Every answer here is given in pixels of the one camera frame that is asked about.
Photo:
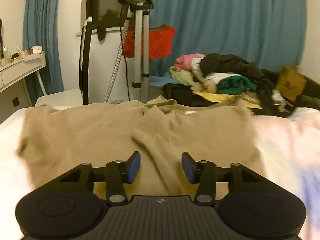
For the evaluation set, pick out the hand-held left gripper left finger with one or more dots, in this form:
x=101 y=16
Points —
x=133 y=167

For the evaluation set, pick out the white vanity desk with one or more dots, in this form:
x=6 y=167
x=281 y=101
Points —
x=17 y=72

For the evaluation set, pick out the brown paper bag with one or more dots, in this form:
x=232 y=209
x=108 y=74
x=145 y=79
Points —
x=291 y=83

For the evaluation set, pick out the tan hooded sweatshirt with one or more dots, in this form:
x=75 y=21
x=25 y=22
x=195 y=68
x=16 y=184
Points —
x=82 y=135

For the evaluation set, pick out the black and white garment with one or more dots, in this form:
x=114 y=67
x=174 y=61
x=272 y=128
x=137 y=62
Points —
x=272 y=100

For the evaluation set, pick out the pale yellow knitted garment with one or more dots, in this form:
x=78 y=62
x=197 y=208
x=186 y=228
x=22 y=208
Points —
x=182 y=76

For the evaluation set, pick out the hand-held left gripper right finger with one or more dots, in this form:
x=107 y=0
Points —
x=188 y=167

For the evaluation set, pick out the wide blue curtain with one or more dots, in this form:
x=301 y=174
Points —
x=225 y=22

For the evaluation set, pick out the narrow blue curtain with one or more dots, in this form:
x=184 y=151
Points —
x=42 y=30

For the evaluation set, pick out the white low cabinet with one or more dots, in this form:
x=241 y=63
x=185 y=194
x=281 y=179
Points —
x=60 y=97

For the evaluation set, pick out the black sofa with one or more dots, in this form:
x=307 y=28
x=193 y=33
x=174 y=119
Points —
x=182 y=93

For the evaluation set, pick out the row of cosmetic bottles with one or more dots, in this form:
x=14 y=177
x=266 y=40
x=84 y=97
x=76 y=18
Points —
x=15 y=56

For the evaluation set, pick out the beige plush toy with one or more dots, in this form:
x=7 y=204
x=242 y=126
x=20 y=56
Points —
x=210 y=86

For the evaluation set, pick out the white panel with black frame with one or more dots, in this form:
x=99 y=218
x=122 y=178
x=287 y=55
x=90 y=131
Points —
x=85 y=67

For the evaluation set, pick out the bright yellow garment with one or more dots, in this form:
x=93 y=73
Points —
x=217 y=97

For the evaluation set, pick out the small white box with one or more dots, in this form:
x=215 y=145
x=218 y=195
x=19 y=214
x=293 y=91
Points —
x=35 y=49

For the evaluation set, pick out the green garment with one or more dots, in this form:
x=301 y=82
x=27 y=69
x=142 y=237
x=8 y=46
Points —
x=235 y=85

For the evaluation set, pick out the pink garment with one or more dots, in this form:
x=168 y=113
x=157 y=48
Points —
x=186 y=61

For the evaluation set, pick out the light blue cloth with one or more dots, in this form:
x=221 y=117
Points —
x=158 y=81

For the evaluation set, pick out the red cloth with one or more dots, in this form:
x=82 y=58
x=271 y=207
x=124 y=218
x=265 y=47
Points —
x=160 y=42

